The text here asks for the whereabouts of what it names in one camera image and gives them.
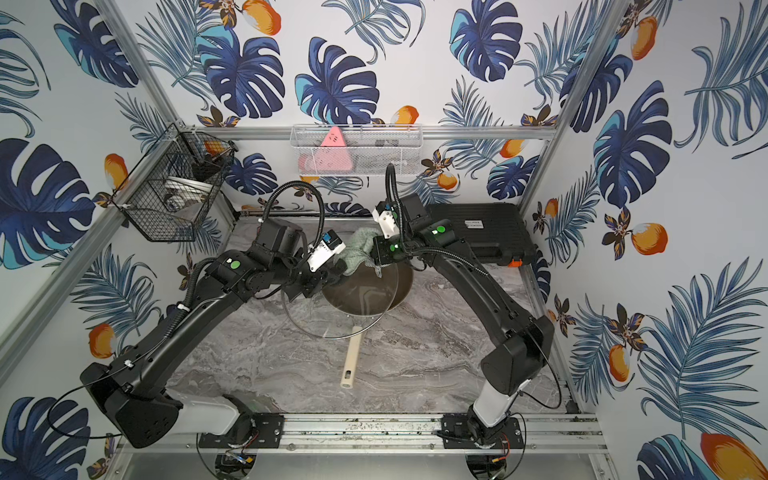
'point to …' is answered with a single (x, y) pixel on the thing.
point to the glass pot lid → (319, 317)
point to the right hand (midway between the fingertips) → (372, 251)
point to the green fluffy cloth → (359, 251)
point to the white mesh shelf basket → (358, 149)
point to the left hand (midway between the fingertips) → (331, 264)
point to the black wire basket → (176, 185)
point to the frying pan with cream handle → (379, 290)
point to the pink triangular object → (331, 157)
